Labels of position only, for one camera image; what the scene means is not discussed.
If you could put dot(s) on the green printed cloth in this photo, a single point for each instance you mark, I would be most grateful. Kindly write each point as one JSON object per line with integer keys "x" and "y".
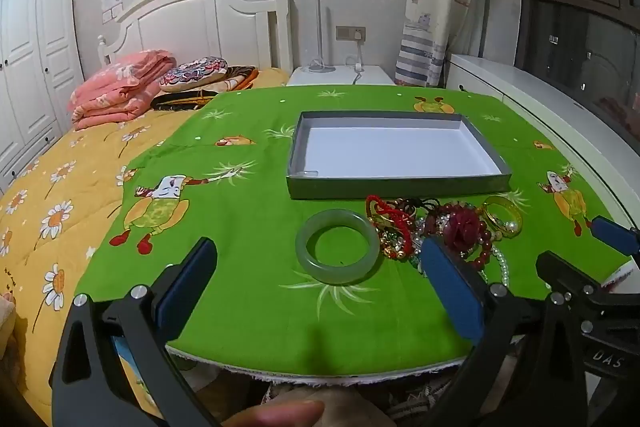
{"x": 240, "y": 217}

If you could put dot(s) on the white nightstand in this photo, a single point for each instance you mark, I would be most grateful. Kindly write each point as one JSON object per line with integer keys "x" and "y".
{"x": 340, "y": 77}

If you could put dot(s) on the pink folded quilt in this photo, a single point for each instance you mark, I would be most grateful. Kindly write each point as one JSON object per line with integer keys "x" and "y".
{"x": 115, "y": 87}

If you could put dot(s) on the yellow floral bed quilt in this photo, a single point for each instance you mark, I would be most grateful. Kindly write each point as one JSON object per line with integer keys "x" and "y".
{"x": 60, "y": 187}

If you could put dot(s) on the white paper wall note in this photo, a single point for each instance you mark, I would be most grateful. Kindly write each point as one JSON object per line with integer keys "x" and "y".
{"x": 112, "y": 2}

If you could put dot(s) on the dark striped blanket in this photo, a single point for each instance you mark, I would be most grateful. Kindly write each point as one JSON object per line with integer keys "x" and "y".
{"x": 185, "y": 99}

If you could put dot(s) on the wall socket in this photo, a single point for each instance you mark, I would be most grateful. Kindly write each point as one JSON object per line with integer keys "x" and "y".
{"x": 347, "y": 34}

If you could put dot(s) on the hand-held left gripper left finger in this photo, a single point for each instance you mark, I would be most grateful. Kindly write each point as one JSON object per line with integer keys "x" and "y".
{"x": 187, "y": 287}

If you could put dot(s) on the white wardrobe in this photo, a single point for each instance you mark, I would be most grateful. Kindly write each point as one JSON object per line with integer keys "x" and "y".
{"x": 35, "y": 57}

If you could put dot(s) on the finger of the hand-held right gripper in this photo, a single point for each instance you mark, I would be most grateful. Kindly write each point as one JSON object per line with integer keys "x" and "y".
{"x": 616, "y": 234}
{"x": 570, "y": 274}

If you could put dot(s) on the yellow amber bangle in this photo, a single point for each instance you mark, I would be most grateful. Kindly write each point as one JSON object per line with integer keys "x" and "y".
{"x": 492, "y": 212}

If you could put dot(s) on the green jade bangle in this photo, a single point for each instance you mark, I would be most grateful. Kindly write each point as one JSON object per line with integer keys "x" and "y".
{"x": 306, "y": 252}

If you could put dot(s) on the person's left hand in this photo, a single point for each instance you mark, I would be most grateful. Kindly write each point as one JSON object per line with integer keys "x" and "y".
{"x": 287, "y": 414}

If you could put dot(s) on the white low cabinet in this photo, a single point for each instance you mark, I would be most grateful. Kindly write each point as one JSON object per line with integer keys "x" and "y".
{"x": 530, "y": 92}

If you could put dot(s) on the round patterned pillow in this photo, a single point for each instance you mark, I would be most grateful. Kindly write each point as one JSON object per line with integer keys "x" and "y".
{"x": 195, "y": 72}

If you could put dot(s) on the white pole lamp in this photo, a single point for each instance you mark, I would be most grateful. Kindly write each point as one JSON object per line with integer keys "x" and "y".
{"x": 318, "y": 32}

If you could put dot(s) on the white bed headboard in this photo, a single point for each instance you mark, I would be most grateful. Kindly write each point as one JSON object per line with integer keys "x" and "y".
{"x": 200, "y": 22}

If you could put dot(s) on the dark framed window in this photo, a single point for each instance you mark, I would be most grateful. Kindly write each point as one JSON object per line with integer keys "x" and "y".
{"x": 580, "y": 7}

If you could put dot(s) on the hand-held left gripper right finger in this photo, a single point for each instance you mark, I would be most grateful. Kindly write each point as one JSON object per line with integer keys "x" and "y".
{"x": 450, "y": 292}

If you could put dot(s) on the grey shallow cardboard box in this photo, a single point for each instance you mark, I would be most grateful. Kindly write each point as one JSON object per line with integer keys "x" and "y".
{"x": 395, "y": 152}

